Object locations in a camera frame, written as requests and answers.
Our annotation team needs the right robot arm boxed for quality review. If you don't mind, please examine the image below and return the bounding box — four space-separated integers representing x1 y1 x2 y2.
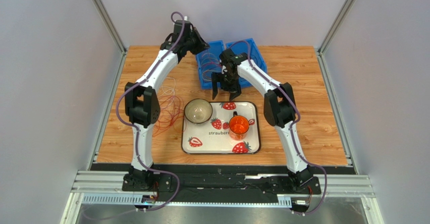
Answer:
211 48 313 190

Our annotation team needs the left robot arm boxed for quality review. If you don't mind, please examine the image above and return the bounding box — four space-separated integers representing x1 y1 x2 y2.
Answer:
120 20 209 191

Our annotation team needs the left blue plastic bin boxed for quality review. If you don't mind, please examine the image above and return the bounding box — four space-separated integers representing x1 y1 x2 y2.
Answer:
195 40 225 90

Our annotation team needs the blue plastic bin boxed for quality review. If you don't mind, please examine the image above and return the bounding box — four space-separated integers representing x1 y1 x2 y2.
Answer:
225 38 267 88
195 40 225 90

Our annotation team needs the orange transparent mug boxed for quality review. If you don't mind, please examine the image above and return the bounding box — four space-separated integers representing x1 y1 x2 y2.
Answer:
229 111 250 141

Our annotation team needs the beige ceramic bowl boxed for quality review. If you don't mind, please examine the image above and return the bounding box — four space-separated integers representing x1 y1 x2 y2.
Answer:
184 98 213 124

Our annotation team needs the right blue plastic bin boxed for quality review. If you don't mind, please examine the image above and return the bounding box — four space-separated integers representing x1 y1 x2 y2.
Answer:
225 38 267 88

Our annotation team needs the strawberry print tray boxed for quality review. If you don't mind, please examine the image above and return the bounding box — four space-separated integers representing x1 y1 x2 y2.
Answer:
182 101 261 154

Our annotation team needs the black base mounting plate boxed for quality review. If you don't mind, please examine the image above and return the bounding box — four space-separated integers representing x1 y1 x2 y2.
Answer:
108 162 356 204

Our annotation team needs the white cable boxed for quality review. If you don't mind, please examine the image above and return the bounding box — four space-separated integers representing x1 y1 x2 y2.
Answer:
159 76 178 98

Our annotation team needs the aluminium frame rail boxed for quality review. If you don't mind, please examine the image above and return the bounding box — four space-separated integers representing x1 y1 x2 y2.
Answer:
61 171 383 223

